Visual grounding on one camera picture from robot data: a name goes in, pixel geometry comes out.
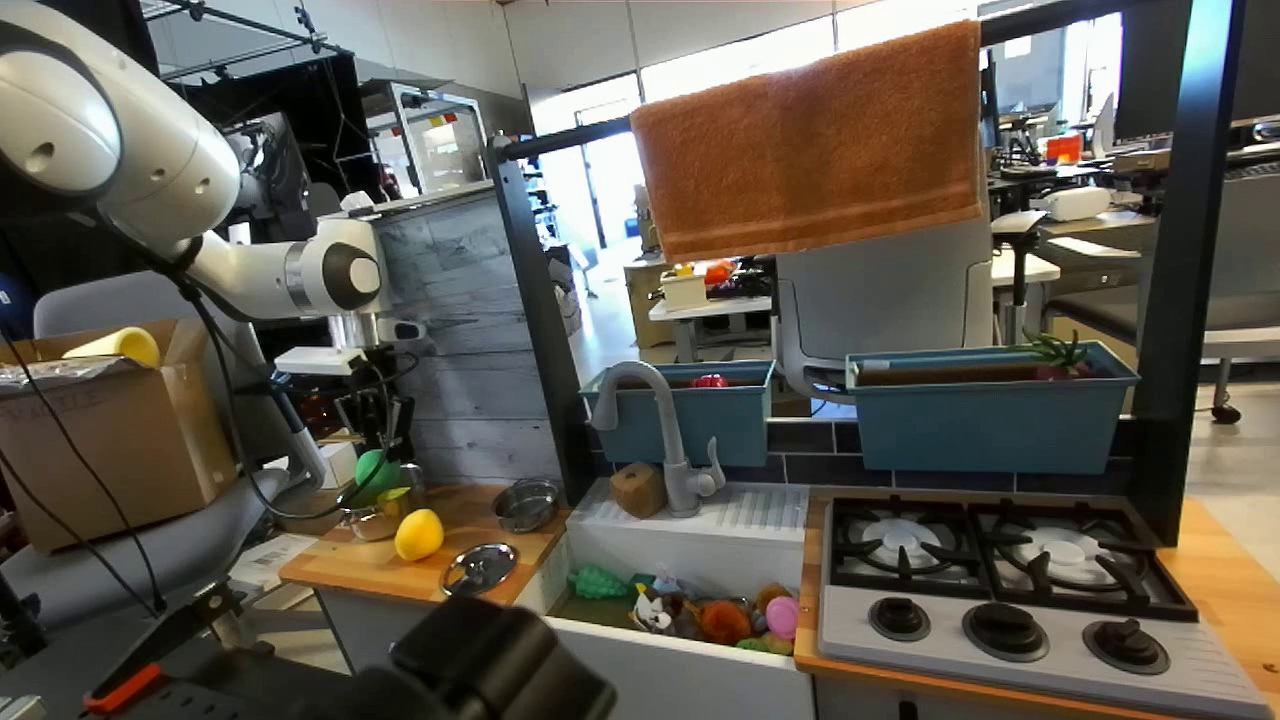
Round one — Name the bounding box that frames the brown sponge block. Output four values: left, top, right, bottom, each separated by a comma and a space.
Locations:
608, 464, 667, 521

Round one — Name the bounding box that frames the toy gas stove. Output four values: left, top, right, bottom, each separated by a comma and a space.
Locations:
816, 498, 1267, 720

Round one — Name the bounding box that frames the right blue planter box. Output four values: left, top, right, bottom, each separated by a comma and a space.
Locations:
846, 346, 1138, 478

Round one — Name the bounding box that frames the green toy in sink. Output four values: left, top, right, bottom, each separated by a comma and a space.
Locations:
574, 564, 631, 601

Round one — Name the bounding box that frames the grey office chair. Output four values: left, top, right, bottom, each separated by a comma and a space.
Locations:
4, 273, 330, 633

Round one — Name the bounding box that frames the small silver bowl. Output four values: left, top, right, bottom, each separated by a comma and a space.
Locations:
491, 478, 562, 532

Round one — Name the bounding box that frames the black camera foreground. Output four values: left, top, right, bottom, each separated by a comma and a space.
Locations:
81, 596, 616, 720

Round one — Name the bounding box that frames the blue planter box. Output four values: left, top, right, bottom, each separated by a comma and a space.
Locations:
600, 364, 773, 467
846, 346, 1138, 478

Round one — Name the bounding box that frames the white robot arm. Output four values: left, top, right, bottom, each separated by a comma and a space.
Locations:
0, 0, 385, 320

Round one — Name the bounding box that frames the silver pot lid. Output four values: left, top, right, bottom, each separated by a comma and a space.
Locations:
444, 539, 520, 596

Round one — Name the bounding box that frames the yellow cup on box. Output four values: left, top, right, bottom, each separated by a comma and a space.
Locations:
67, 323, 160, 368

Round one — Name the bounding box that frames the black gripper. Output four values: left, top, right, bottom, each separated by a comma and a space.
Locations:
274, 317, 432, 467

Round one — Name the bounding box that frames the cardboard box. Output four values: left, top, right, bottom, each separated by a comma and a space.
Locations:
0, 320, 238, 554

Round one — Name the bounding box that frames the grey wood backsplash panel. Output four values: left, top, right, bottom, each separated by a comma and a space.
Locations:
376, 193, 562, 486

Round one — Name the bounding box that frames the orange hanging towel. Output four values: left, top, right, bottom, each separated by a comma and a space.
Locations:
631, 20, 984, 259

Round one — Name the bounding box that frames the white toy sink basin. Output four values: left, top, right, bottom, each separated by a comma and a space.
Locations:
520, 486, 816, 720

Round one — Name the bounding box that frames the left blue planter box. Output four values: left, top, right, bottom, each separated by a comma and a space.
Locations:
600, 364, 773, 467

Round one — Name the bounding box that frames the black frame post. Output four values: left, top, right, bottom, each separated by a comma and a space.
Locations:
1133, 0, 1249, 548

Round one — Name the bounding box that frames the wooden counter board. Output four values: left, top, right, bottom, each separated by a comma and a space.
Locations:
275, 486, 574, 612

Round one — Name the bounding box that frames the pink toy in sink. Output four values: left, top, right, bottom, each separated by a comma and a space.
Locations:
766, 596, 801, 642

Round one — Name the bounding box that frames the orange toy in sink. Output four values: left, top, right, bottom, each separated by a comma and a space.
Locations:
701, 601, 751, 644

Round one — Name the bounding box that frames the grey toy faucet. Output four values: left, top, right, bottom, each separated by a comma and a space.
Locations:
592, 362, 729, 516

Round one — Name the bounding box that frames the green round toy object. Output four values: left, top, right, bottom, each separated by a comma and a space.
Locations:
350, 450, 400, 499

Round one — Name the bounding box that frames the yellow lemon toy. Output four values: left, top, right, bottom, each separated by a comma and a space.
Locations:
394, 507, 444, 564

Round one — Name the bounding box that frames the silver pot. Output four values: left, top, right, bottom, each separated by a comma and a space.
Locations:
334, 473, 415, 545

